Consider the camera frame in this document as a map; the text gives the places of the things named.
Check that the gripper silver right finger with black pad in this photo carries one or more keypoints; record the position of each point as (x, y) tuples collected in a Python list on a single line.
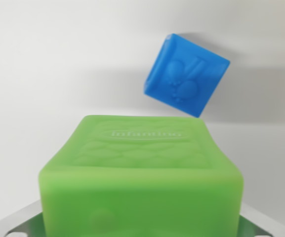
[(260, 225)]

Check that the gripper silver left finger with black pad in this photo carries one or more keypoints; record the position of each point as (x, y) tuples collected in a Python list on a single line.
[(21, 225)]

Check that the green soft toy cube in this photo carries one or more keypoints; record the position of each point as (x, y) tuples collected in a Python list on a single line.
[(139, 185)]

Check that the blue soft toy cube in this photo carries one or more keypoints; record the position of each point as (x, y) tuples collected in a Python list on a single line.
[(186, 76)]

